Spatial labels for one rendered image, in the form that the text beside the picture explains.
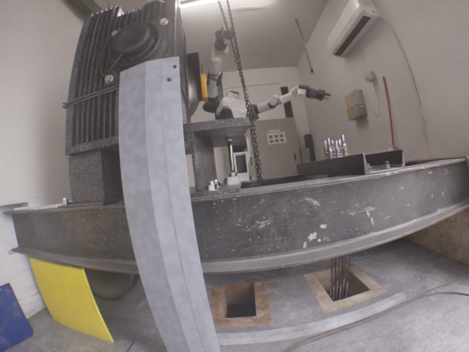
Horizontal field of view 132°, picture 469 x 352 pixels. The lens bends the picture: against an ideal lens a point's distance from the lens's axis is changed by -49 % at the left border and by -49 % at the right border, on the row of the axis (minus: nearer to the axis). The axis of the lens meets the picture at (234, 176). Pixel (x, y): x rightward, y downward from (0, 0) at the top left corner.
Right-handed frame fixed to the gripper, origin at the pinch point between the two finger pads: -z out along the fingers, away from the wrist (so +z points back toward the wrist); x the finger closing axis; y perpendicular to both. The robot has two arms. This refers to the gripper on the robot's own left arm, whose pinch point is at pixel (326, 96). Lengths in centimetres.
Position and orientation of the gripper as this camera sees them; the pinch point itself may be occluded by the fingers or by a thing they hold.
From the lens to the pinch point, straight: 185.5
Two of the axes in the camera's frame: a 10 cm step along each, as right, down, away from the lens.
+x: -0.8, -2.3, -9.7
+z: -9.9, -1.3, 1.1
